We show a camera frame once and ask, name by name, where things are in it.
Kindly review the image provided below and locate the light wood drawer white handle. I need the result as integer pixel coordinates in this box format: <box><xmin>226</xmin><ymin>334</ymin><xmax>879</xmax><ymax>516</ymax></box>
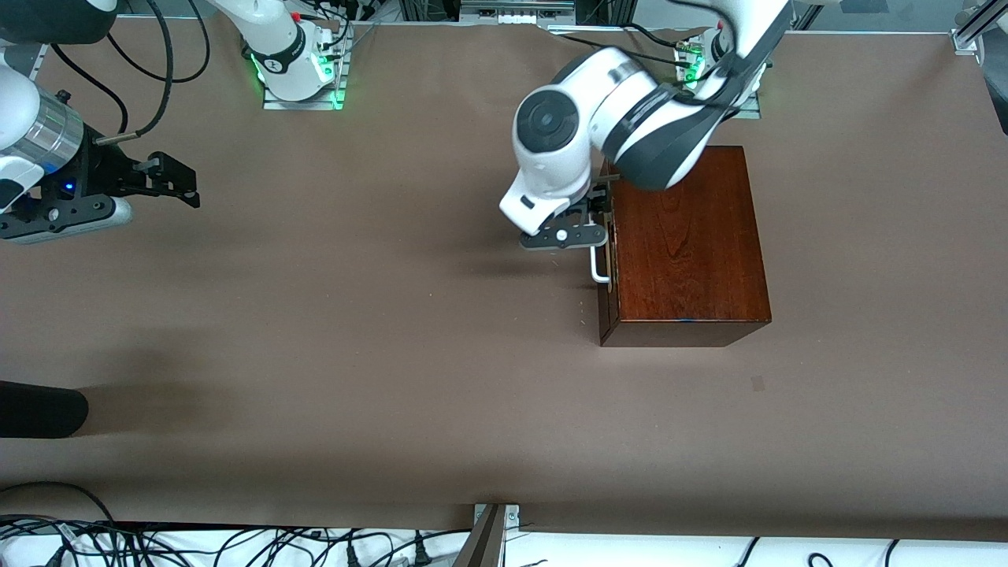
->
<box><xmin>591</xmin><ymin>157</ymin><xmax>623</xmax><ymax>322</ymax></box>

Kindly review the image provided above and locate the dark brown wooden cabinet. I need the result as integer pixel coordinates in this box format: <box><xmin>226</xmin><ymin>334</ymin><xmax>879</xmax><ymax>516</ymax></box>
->
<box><xmin>598</xmin><ymin>146</ymin><xmax>773</xmax><ymax>348</ymax></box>

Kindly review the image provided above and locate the grey power strip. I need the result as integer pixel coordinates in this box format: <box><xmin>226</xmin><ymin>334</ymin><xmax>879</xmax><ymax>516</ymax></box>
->
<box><xmin>459</xmin><ymin>0</ymin><xmax>576</xmax><ymax>23</ymax></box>

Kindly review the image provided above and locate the black rounded cylinder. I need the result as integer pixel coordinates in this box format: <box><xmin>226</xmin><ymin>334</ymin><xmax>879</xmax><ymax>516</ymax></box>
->
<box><xmin>0</xmin><ymin>380</ymin><xmax>90</xmax><ymax>439</ymax></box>

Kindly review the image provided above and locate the dark metal beam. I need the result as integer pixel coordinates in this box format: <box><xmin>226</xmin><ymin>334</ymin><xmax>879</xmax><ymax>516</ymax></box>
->
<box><xmin>450</xmin><ymin>504</ymin><xmax>510</xmax><ymax>567</ymax></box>

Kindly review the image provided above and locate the looped black right arm cable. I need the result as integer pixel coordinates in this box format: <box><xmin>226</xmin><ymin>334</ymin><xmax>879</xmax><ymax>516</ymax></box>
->
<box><xmin>102</xmin><ymin>0</ymin><xmax>212</xmax><ymax>84</ymax></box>

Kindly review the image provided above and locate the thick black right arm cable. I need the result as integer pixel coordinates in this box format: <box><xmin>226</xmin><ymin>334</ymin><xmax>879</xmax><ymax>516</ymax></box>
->
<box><xmin>94</xmin><ymin>0</ymin><xmax>177</xmax><ymax>146</ymax></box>

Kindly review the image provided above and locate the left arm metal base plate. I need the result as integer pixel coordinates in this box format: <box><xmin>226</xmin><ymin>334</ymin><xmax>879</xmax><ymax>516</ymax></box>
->
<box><xmin>677</xmin><ymin>38</ymin><xmax>763</xmax><ymax>120</ymax></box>

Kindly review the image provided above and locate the long black table cable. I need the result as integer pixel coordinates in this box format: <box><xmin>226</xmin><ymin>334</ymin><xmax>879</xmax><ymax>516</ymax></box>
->
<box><xmin>551</xmin><ymin>22</ymin><xmax>694</xmax><ymax>56</ymax></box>

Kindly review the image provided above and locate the silver metal bracket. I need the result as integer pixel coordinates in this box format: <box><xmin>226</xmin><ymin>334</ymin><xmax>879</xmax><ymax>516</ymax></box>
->
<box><xmin>472</xmin><ymin>503</ymin><xmax>521</xmax><ymax>538</ymax></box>

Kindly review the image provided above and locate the black arched cable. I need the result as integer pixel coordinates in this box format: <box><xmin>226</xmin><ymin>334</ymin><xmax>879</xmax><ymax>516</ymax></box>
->
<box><xmin>0</xmin><ymin>481</ymin><xmax>117</xmax><ymax>527</ymax></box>

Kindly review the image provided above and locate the aluminium corner bracket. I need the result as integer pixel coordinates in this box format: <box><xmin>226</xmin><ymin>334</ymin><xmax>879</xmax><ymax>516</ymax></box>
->
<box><xmin>949</xmin><ymin>6</ymin><xmax>1008</xmax><ymax>56</ymax></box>

